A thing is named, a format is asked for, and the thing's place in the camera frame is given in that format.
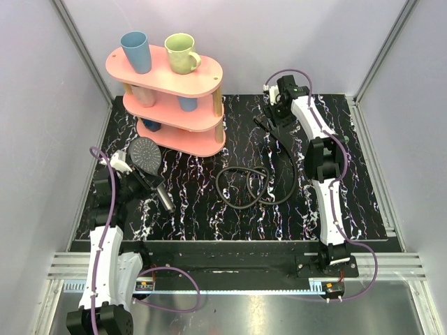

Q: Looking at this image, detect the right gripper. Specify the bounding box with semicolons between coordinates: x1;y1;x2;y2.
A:
261;100;295;133

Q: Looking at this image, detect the grey shower head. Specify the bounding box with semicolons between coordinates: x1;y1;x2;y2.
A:
128;137;175;214

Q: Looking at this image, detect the black shower hose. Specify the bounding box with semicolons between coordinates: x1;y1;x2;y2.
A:
214;117;298;210

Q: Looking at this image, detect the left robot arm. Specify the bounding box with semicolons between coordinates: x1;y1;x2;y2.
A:
66;167;163;334

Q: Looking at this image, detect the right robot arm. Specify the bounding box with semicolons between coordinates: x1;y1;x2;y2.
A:
263;75;358;277

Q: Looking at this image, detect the dark blue cup on shelf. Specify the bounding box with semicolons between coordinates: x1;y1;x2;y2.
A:
141;119;161;132

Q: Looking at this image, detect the pink three-tier shelf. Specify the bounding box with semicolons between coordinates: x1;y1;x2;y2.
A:
105;45;226;157

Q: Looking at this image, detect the pink cup on shelf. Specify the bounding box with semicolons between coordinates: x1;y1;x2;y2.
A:
131;85;156;107

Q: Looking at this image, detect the light green mug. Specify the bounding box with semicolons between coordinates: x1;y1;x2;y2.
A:
164;33;201;75

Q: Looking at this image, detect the tall blue cup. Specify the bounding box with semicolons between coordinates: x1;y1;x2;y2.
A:
120;31;152;74

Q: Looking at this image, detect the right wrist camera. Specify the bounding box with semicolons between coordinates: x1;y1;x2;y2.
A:
268;85;280;105

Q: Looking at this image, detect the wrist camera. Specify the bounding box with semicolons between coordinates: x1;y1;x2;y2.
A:
268;85;280;105
110;150;132;174

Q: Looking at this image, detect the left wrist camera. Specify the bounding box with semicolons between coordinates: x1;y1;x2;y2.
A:
110;150;132;174

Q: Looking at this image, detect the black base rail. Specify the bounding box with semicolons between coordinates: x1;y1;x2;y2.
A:
119;241;359;291

